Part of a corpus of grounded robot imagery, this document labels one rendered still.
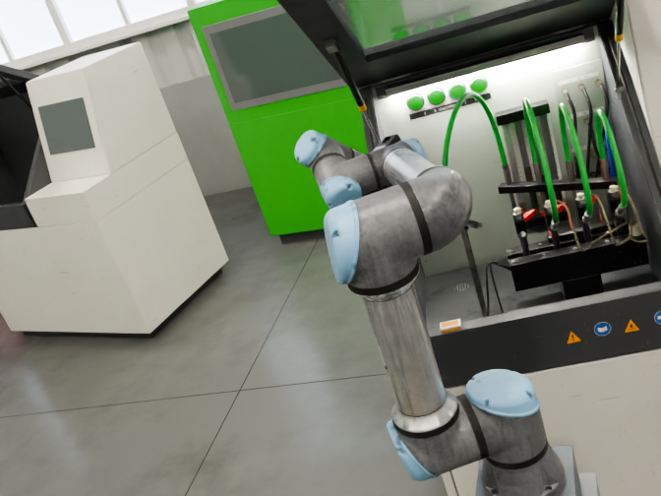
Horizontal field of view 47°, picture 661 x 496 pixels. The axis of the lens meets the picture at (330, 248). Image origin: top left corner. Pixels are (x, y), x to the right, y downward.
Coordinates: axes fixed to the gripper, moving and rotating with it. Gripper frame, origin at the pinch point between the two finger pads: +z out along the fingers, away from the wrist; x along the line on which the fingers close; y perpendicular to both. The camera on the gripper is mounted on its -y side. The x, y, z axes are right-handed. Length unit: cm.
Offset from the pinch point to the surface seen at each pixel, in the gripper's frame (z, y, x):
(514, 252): 40.1, 2.0, -4.3
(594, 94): 48, -44, 11
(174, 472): 50, 79, -183
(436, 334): 17.5, 29.5, -7.2
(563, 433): 56, 47, 4
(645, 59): 34, -41, 34
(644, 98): 39, -33, 31
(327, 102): 118, -139, -220
